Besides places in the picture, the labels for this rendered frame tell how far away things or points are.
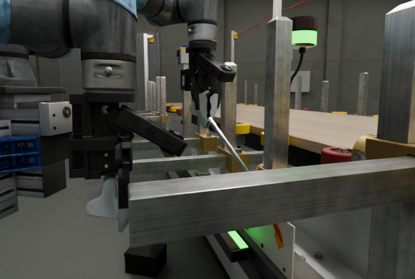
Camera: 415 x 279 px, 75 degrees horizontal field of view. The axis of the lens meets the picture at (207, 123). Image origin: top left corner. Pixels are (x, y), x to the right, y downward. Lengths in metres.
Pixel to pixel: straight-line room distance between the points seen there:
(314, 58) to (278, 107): 6.92
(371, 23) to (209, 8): 7.29
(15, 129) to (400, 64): 0.88
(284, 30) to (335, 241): 0.52
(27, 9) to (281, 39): 0.39
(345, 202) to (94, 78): 0.32
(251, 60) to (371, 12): 2.98
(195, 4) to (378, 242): 0.58
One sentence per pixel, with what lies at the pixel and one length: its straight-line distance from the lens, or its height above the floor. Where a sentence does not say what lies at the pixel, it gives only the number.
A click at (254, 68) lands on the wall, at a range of 7.28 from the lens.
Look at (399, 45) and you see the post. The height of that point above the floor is 1.07.
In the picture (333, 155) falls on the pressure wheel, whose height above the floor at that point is 0.90.
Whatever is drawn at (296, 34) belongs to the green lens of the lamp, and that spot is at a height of 1.13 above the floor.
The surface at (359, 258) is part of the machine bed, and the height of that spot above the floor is 0.66.
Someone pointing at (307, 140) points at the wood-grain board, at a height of 0.90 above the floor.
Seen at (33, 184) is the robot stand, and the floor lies 0.76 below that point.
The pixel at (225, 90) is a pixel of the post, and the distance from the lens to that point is 0.74.
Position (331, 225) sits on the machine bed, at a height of 0.69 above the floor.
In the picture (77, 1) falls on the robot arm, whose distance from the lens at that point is 0.40.
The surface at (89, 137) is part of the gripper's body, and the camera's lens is 0.41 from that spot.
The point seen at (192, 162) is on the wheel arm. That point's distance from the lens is 0.70.
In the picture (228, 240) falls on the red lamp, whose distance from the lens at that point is 0.64.
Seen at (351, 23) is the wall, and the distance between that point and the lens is 7.75.
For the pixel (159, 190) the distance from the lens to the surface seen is 0.17.
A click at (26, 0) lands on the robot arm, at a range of 0.41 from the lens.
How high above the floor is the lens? 1.02
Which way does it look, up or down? 6 degrees down
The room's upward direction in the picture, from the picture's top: straight up
